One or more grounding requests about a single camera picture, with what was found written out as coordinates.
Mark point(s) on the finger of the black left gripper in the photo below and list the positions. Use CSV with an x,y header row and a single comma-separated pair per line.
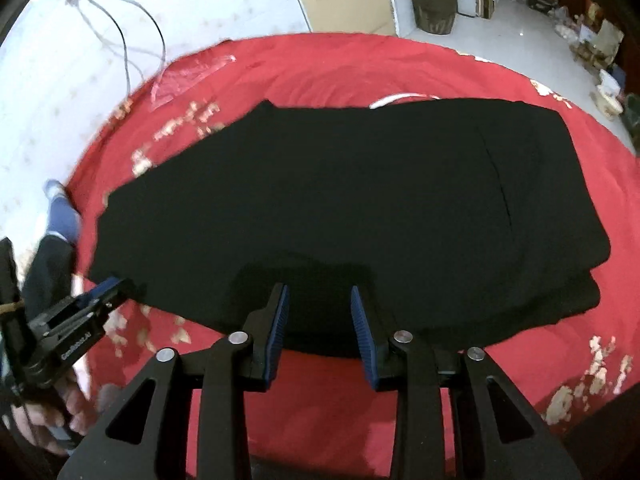
x,y
117,297
106,291

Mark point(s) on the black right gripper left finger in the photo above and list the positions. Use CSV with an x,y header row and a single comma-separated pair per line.
x,y
144,433

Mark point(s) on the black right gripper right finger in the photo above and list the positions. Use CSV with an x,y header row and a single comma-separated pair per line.
x,y
497,432

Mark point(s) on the black pants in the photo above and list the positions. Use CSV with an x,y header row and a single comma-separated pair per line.
x,y
466,220

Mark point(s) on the left hand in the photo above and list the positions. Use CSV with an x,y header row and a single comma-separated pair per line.
x,y
34,421

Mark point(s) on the black trouser leg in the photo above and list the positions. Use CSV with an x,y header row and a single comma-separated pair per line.
x,y
49,278

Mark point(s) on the blue sock foot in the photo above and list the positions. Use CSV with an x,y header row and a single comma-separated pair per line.
x,y
64,221

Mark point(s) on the red floral bedspread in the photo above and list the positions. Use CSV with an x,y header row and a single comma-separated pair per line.
x,y
582,374

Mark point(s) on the white plastic jug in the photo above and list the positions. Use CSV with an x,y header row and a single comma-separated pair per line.
x,y
467,8

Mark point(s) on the dark ceramic jar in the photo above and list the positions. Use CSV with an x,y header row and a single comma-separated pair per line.
x,y
435,16

